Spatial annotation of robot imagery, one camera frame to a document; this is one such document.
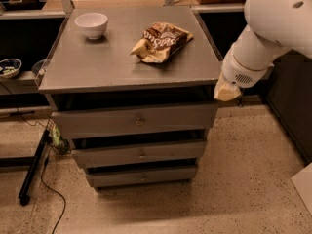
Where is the grey top drawer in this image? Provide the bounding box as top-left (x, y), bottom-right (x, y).
top-left (52, 103), bottom-right (217, 139)

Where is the grey side shelf right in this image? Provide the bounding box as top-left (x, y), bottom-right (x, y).
top-left (261, 63), bottom-right (275, 80)

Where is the grey drawer cabinet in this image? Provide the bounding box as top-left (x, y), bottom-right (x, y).
top-left (39, 6), bottom-right (220, 175)

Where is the blue patterned bowl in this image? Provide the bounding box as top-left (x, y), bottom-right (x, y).
top-left (0, 58), bottom-right (22, 79)

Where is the grey drawer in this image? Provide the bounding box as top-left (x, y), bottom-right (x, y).
top-left (86, 166), bottom-right (197, 188)
top-left (72, 139), bottom-right (207, 169)
top-left (52, 103), bottom-right (217, 139)

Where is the black floor cable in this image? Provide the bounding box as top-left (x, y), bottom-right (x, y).
top-left (0, 81), bottom-right (67, 234)

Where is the green item in wire basket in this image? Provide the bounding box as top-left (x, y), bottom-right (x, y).
top-left (51, 126), bottom-right (70, 155)

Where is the clear glass bowl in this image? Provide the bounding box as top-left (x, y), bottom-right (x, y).
top-left (31, 59), bottom-right (50, 75)

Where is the grey side shelf left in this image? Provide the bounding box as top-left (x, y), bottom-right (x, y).
top-left (0, 71), bottom-right (38, 96)

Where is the white ceramic bowl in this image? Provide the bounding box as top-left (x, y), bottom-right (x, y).
top-left (74, 13), bottom-right (108, 39)

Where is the grey bottom drawer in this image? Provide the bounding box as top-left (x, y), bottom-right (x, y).
top-left (86, 166), bottom-right (197, 188)

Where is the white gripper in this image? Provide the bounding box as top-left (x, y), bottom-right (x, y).
top-left (214, 46), bottom-right (269, 101)

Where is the brown snack chip bag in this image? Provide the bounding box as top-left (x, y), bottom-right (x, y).
top-left (131, 22), bottom-right (193, 63)

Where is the black table leg bar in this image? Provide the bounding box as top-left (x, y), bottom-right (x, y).
top-left (19, 130), bottom-right (50, 206)

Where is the grey side shelf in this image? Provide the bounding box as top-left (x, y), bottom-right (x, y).
top-left (0, 71), bottom-right (38, 96)
top-left (261, 63), bottom-right (275, 80)

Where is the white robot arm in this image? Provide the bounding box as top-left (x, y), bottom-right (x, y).
top-left (214, 0), bottom-right (312, 101)

